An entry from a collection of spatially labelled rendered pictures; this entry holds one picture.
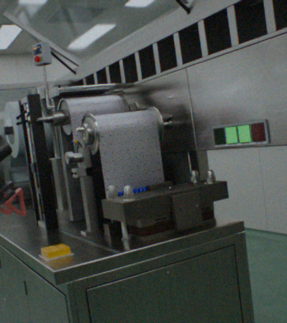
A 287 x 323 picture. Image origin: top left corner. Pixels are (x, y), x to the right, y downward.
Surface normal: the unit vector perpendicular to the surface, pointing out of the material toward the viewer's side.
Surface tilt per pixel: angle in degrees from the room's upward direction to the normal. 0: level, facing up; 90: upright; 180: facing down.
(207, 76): 90
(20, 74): 90
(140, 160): 90
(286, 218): 90
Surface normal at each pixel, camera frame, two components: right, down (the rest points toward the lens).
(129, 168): 0.48, -0.02
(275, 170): -0.87, 0.14
